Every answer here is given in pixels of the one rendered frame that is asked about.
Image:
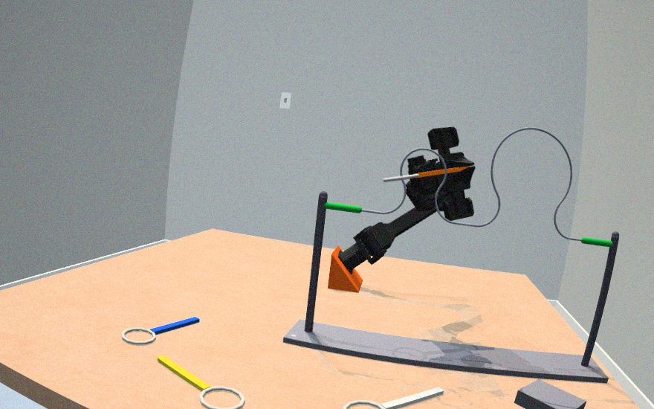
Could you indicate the white ring with blue handle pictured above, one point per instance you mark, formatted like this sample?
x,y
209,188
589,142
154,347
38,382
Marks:
x,y
159,330

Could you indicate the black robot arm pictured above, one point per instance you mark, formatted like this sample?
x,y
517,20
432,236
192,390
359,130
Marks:
x,y
375,240

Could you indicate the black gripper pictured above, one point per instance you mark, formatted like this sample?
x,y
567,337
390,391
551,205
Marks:
x,y
443,139

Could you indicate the white ring with straight handle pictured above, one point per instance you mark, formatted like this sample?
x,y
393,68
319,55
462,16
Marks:
x,y
402,402

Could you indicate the grey hoop with yellow handle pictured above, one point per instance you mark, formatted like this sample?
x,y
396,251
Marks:
x,y
197,383

